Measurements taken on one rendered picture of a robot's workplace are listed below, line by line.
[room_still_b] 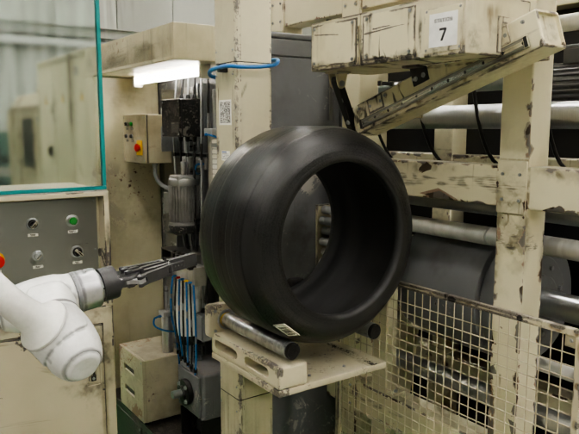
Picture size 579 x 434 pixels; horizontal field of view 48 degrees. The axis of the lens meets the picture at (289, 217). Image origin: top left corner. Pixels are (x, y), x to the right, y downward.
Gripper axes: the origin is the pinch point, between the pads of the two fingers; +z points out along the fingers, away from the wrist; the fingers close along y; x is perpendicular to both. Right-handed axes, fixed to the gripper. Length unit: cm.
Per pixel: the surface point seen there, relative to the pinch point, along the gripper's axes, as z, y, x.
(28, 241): -20, 66, 0
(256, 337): 20.0, 5.1, 27.5
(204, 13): 516, 920, -162
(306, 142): 33.3, -9.4, -23.6
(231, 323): 20.1, 18.8, 27.2
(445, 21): 65, -28, -48
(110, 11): 344, 919, -173
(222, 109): 36, 36, -32
